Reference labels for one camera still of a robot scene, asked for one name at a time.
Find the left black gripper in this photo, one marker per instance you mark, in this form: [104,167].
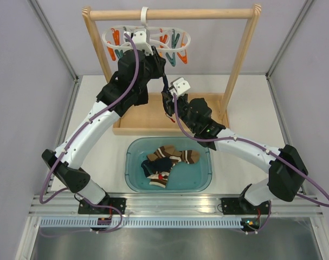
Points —
[159,62]

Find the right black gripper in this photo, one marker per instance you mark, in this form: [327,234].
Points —
[181,97]

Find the navy patterned sock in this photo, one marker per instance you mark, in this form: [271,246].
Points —
[166,89]
[157,166]

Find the brown striped sock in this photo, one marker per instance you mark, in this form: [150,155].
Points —
[159,179]
[186,155]

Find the black sock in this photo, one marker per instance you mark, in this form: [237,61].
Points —
[142,96]

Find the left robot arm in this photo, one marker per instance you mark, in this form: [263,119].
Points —
[99,122]

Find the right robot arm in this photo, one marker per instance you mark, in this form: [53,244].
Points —
[284,167]

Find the white clip hanger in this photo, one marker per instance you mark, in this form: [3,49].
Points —
[170,42]

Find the wooden hanging rack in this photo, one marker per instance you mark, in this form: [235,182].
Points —
[150,119]

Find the teal plastic bin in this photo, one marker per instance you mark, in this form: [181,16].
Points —
[183,177]

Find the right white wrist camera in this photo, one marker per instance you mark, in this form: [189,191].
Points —
[179,87]

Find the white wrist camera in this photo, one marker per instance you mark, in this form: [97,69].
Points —
[179,87]
[140,39]

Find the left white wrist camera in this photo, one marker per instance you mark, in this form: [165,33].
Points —
[140,39]

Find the left aluminium frame post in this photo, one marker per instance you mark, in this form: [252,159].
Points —
[37,9]

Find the aluminium frame post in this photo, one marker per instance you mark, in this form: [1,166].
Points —
[37,9]
[305,9]

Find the aluminium mounting rail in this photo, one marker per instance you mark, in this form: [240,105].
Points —
[171,205]

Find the right aluminium frame post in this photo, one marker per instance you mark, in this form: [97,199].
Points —
[305,9]

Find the white slotted cable duct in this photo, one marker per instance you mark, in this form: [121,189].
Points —
[141,222]

